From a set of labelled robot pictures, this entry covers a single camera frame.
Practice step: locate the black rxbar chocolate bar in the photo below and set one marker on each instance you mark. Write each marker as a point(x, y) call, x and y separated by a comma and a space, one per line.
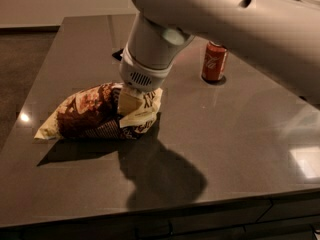
point(118, 55)

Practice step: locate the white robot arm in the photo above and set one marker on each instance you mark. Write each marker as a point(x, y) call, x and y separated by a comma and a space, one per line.
point(281, 38)

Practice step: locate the red coca-cola can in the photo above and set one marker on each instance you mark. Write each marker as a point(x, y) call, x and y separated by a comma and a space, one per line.
point(214, 62)

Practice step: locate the brown chip bag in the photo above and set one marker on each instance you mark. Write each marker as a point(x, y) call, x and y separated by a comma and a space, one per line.
point(92, 113)

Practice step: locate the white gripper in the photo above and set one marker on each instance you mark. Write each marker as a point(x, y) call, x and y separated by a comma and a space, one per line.
point(142, 76)

